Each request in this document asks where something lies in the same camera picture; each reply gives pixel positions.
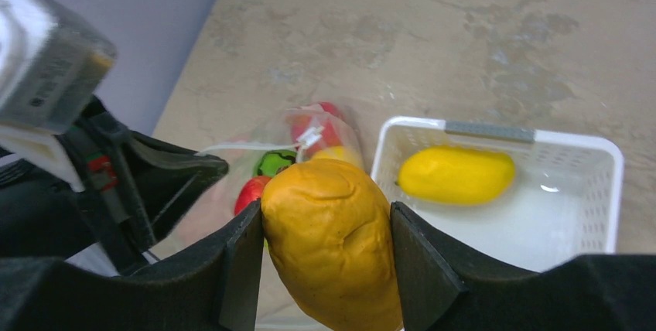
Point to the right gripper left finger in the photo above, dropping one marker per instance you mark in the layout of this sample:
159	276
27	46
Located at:
211	285

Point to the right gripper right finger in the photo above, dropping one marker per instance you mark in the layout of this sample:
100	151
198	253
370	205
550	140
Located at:
446	285

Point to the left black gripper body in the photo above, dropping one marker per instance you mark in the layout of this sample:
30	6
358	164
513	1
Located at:
41	215

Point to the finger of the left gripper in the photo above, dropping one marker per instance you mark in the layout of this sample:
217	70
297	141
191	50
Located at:
165	181

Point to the red strawberry toy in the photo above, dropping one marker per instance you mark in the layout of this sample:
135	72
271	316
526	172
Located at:
251	191

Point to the green striped melon toy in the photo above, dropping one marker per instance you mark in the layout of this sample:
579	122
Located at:
271	162

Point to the yellow mango toy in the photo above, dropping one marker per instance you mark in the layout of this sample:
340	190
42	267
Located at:
456	176

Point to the orange-yellow potato toy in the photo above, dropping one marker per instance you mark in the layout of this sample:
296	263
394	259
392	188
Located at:
327	224

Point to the clear zip top bag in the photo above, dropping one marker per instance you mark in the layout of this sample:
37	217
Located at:
318	130

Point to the yellow pear toy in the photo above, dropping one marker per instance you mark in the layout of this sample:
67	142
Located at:
341	153

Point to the red apple toy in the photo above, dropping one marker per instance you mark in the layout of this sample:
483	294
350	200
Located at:
322	115

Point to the white plastic basket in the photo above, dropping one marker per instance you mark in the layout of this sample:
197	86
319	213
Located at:
564	201

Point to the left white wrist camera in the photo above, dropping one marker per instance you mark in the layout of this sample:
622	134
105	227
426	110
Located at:
52	60

